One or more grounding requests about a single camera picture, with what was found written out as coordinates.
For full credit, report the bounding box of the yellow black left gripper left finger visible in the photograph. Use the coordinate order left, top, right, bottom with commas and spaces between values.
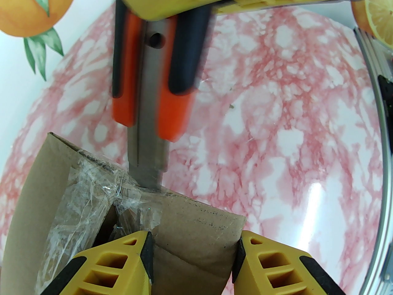
49, 230, 154, 295

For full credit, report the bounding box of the aluminium frame rail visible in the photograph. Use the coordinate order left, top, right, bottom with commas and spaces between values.
353, 26, 393, 295

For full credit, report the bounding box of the taped brown cardboard box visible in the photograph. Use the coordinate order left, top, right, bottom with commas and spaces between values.
2, 132, 248, 295

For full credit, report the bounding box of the red and black utility knife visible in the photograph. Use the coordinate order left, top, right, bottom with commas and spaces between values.
111, 0, 213, 193

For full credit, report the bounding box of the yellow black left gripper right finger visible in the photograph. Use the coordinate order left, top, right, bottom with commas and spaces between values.
231, 230, 339, 295

